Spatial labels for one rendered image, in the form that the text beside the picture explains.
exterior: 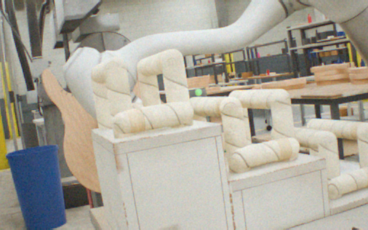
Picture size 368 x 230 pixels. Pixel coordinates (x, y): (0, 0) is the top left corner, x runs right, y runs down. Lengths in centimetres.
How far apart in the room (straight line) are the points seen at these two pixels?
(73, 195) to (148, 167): 448
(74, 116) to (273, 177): 83
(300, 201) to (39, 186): 375
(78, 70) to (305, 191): 55
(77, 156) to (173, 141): 80
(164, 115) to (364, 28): 66
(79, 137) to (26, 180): 297
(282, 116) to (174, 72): 18
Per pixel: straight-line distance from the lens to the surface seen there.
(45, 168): 434
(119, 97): 65
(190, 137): 64
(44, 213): 442
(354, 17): 118
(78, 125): 141
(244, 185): 68
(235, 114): 70
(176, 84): 67
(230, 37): 116
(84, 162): 142
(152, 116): 65
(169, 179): 64
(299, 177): 72
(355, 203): 78
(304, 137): 83
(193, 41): 113
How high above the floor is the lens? 117
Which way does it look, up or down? 4 degrees down
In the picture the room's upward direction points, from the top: 9 degrees counter-clockwise
